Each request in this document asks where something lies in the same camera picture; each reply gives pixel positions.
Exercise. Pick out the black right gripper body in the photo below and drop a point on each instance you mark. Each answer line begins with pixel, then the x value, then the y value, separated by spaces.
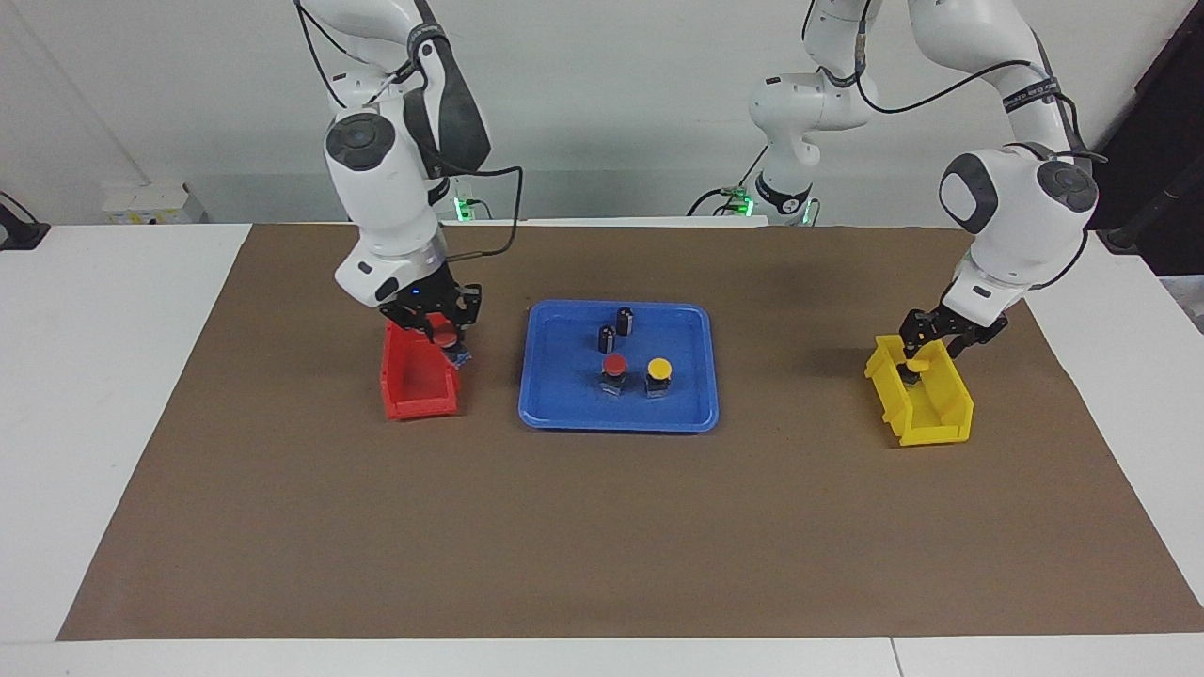
pixel 428 301

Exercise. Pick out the yellow push button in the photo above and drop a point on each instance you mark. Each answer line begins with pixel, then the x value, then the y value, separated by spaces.
pixel 658 367
pixel 922 363

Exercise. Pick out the yellow plastic bin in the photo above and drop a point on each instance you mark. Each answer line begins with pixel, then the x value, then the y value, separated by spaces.
pixel 931 414

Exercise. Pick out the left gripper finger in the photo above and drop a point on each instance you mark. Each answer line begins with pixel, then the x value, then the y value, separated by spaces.
pixel 914 334
pixel 959 346

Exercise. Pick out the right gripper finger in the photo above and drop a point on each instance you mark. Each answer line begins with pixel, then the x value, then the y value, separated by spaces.
pixel 468 310
pixel 428 331

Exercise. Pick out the red plastic bin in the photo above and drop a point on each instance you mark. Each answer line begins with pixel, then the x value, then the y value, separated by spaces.
pixel 414 385

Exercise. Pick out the red push button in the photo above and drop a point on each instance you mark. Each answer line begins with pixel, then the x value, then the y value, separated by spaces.
pixel 449 336
pixel 613 365

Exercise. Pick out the black equipment stand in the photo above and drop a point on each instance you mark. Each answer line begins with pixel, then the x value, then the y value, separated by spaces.
pixel 1166 141

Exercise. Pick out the brown paper table mat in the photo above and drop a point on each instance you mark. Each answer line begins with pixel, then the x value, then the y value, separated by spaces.
pixel 602 527

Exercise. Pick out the blue plastic tray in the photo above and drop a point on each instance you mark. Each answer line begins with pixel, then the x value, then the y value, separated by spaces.
pixel 677 414

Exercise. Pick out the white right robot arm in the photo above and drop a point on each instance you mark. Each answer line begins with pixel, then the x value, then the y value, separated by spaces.
pixel 386 207

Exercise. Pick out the black cylindrical capacitor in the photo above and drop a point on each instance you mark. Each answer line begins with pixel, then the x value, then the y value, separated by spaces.
pixel 625 320
pixel 607 338

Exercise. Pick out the black table clamp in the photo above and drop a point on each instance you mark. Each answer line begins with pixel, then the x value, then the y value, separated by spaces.
pixel 19 233

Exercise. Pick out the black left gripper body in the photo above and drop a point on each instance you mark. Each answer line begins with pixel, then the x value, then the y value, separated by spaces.
pixel 959 324

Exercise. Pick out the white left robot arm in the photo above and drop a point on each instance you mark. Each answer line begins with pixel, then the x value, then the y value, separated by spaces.
pixel 1016 226

